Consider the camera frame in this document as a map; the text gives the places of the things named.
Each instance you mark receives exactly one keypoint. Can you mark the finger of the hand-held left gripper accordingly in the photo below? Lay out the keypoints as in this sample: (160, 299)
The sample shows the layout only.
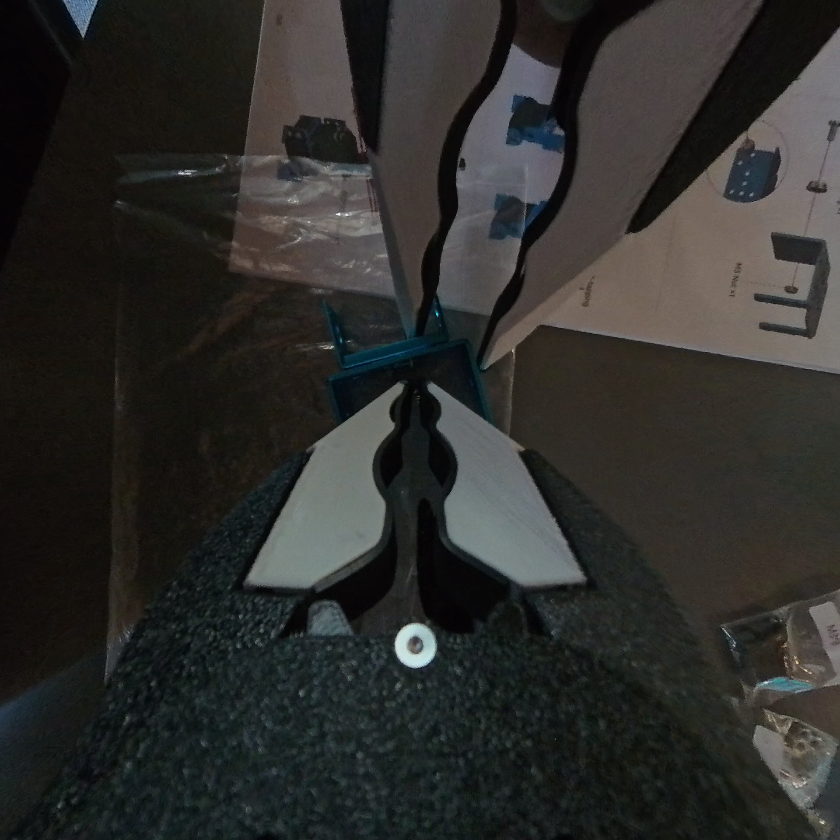
(433, 131)
(623, 151)

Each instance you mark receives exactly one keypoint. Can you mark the white printed instruction sheet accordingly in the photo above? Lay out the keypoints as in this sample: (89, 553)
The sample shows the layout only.
(689, 282)

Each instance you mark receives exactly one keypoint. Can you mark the pile of small screw bags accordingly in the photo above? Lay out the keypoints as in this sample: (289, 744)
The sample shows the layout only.
(794, 656)

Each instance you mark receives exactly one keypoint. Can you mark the person's left hand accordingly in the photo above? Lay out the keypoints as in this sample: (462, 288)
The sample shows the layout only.
(571, 6)

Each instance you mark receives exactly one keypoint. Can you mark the small blue flanged metal bracket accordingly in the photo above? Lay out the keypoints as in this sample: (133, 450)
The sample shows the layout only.
(387, 354)

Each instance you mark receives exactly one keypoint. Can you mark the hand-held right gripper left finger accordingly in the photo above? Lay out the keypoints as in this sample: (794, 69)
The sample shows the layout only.
(328, 518)

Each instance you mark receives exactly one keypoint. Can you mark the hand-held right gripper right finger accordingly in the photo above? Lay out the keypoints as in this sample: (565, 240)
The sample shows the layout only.
(505, 512)

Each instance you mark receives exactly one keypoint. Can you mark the large blue metal U bracket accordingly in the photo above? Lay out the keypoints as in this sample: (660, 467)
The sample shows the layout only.
(341, 390)

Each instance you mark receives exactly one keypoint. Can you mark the clear plastic bag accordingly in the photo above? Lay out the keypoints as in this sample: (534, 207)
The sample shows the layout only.
(229, 328)

